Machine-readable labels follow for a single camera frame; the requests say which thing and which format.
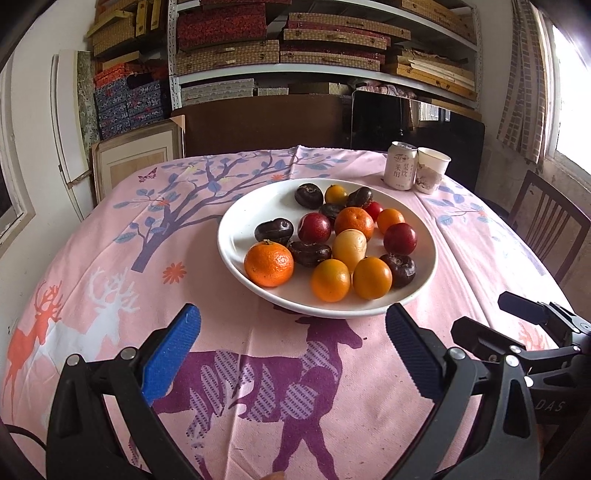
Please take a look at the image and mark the dark water chestnut back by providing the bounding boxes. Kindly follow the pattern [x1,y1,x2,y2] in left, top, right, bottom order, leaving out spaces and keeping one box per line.
[380,253,417,288]

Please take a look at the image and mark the dark water chestnut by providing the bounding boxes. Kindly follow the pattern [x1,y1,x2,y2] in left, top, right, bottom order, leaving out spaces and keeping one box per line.
[346,186,373,209]
[294,183,325,210]
[380,253,417,288]

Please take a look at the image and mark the orange fruit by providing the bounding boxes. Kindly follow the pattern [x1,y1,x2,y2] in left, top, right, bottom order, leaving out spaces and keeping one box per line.
[311,259,352,303]
[353,257,393,300]

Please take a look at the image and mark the yellow-brown passion fruit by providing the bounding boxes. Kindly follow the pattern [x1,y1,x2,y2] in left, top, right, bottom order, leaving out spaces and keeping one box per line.
[332,229,368,273]

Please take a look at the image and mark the wooden chair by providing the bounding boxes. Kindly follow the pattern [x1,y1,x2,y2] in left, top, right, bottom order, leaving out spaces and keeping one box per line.
[508,170,590,283]

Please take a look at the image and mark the red plum right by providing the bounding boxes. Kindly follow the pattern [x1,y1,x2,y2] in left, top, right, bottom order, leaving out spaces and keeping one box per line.
[384,223,418,255]

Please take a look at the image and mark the red plum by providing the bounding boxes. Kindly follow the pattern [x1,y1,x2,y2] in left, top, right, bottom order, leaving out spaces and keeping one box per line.
[384,223,418,255]
[297,212,332,244]

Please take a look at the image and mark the small orange kumquat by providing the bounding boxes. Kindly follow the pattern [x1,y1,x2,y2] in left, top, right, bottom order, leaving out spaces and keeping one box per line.
[377,208,406,235]

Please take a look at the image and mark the mandarin with green stem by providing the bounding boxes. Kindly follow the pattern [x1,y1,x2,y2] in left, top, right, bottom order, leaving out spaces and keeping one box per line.
[243,240,294,288]

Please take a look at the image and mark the small red tomato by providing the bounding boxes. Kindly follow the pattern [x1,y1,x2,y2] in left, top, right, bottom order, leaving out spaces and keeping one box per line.
[363,201,384,222]

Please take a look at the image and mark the large mandarin centre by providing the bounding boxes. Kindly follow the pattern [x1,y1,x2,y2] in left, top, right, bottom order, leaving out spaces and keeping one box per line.
[334,207,375,241]

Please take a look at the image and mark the white oval plate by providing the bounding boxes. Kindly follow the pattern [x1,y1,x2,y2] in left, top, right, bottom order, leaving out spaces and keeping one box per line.
[217,178,439,319]

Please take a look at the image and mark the dark chestnut on plate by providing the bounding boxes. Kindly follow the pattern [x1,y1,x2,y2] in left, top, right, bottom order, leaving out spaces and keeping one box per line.
[287,241,332,268]

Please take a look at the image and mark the white paper cup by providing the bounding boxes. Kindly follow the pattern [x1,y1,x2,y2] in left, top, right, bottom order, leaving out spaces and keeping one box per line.
[415,147,451,195]

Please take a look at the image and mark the red plum left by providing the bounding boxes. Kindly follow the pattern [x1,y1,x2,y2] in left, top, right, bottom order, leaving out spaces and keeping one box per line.
[297,212,332,244]

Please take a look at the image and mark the white drink can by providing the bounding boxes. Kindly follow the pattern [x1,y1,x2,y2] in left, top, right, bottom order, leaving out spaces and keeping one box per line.
[383,141,418,191]

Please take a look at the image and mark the dark chestnut plate front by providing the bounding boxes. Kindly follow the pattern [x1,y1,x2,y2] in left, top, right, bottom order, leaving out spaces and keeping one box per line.
[254,217,294,246]

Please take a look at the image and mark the small yellow-green citrus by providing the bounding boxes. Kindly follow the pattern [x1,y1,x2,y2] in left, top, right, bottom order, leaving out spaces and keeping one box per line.
[325,184,349,205]

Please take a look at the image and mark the checked curtain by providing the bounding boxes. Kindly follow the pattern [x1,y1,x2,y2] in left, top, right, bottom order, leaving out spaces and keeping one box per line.
[497,1,555,165]

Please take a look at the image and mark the framed picture leaning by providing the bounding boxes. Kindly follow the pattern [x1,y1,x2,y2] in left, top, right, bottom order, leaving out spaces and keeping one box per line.
[91,115,186,203]

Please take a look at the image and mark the black monitor panel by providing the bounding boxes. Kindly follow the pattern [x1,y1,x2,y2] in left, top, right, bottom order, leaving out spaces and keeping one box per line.
[351,90,485,192]

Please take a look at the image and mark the dark wooden board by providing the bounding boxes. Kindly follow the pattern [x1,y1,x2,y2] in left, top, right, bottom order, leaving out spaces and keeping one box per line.
[173,94,352,156]

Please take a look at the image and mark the blue patterned boxes stack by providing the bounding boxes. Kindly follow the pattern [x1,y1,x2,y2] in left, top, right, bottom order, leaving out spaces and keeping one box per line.
[94,79,166,140]

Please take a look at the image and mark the metal shelving unit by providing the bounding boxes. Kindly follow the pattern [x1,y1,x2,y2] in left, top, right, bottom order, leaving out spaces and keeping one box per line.
[167,1,482,111]

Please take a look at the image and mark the window frame left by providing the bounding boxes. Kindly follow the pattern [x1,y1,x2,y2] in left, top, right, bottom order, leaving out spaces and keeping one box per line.
[1,56,36,255]

